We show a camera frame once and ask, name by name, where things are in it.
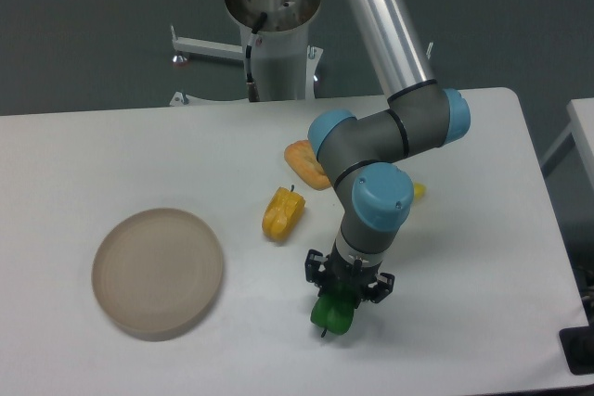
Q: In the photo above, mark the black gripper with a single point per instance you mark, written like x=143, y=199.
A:
x=323, y=271

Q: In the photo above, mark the green toy bell pepper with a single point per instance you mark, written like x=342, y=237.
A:
x=334, y=310

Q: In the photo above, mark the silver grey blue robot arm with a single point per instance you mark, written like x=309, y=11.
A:
x=358, y=154

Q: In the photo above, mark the yellow toy bell pepper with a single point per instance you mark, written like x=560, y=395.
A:
x=283, y=212

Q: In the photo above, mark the yellow toy banana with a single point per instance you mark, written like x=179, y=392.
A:
x=419, y=191

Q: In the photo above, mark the orange toy pastry bread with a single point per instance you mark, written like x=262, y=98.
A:
x=302, y=159

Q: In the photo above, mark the beige round plate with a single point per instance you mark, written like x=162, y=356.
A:
x=158, y=273

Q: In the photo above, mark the black device at table edge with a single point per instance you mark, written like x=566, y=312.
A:
x=577, y=345

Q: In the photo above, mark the white side table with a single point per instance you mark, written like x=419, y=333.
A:
x=578, y=133

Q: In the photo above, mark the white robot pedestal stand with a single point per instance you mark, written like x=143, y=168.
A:
x=279, y=62

